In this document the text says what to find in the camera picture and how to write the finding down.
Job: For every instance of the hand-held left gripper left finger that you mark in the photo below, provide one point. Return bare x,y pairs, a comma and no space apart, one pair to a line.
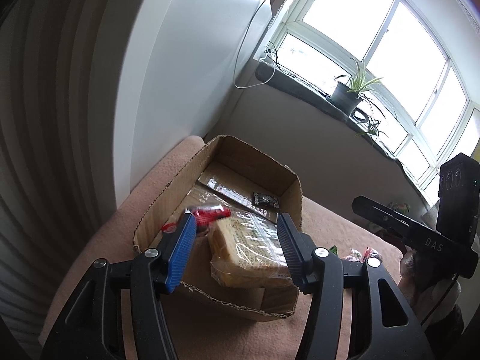
183,251

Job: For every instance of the grey pleated curtain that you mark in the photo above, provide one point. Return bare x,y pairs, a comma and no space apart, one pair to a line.
56,120

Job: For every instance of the clear plastic packet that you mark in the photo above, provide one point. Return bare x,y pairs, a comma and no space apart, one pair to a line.
225,195

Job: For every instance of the white framed window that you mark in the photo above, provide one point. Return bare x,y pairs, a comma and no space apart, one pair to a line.
348,11

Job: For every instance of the person's right hand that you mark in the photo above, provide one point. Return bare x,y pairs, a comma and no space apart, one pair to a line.
410,270

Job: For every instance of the red snack packet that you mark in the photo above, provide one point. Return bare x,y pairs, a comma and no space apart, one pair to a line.
210,214

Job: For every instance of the cardboard box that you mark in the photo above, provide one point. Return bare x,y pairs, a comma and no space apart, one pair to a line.
232,153

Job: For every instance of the pink blanket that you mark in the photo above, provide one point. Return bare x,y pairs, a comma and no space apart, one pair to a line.
150,195

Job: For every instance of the green patterned packet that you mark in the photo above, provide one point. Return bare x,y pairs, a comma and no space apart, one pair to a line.
398,207

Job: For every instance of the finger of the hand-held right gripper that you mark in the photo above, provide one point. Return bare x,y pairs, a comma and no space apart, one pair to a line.
393,240
378,212

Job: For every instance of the small dark snack packet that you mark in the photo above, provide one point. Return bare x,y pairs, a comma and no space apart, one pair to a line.
264,199

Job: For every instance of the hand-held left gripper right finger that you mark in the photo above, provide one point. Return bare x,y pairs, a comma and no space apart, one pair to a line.
289,249

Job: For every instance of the potted spider plant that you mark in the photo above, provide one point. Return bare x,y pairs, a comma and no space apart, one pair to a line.
345,95

